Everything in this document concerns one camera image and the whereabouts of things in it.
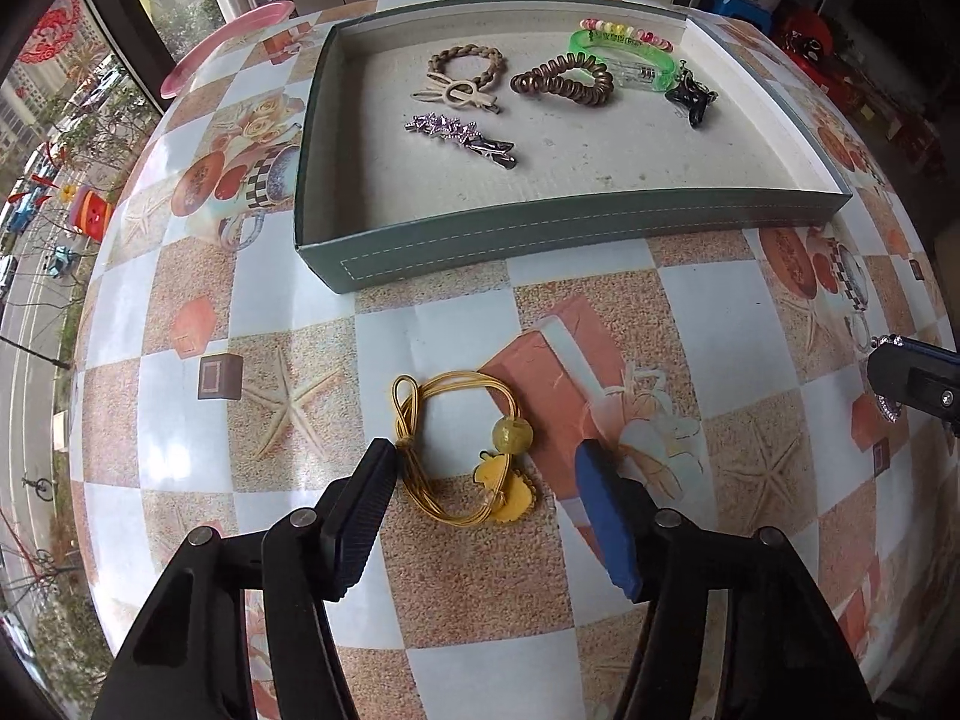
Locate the brown braided hair tie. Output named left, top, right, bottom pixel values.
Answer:
left=427, top=43, right=505, bottom=91

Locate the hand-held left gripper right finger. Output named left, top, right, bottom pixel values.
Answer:
left=574, top=441, right=878, bottom=720

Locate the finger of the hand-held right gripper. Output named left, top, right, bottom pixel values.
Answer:
left=866, top=336, right=960, bottom=458

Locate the red paper window decoration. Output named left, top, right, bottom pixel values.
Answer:
left=19, top=0, right=83, bottom=65

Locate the black claw hair clip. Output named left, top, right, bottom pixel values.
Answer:
left=665, top=64, right=719, bottom=130

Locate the blue plastic stool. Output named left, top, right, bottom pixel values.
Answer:
left=705, top=0, right=777, bottom=27

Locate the grey-green tray box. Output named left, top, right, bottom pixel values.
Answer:
left=292, top=0, right=854, bottom=295

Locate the green translucent bracelet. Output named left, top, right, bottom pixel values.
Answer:
left=566, top=28, right=678, bottom=95

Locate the beige hair clip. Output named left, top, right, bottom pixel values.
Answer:
left=410, top=73, right=502, bottom=115

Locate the red plastic stool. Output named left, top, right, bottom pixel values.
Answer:
left=776, top=6, right=837, bottom=65

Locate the checkered printed tablecloth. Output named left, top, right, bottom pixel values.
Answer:
left=67, top=0, right=960, bottom=720

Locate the pink yellow spiral hair tie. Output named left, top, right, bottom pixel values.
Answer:
left=579, top=15, right=674, bottom=48

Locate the silver star hair clip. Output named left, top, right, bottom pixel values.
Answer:
left=403, top=112, right=518, bottom=171

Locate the silver rhinestone hair clip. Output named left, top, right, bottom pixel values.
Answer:
left=870, top=334, right=910, bottom=427

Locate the yellow hair tie with charms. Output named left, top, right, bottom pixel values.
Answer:
left=390, top=369, right=541, bottom=526

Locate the brown spiral hair tie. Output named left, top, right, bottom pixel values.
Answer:
left=510, top=56, right=614, bottom=106

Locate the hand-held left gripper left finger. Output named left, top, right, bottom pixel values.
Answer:
left=90, top=437, right=400, bottom=720

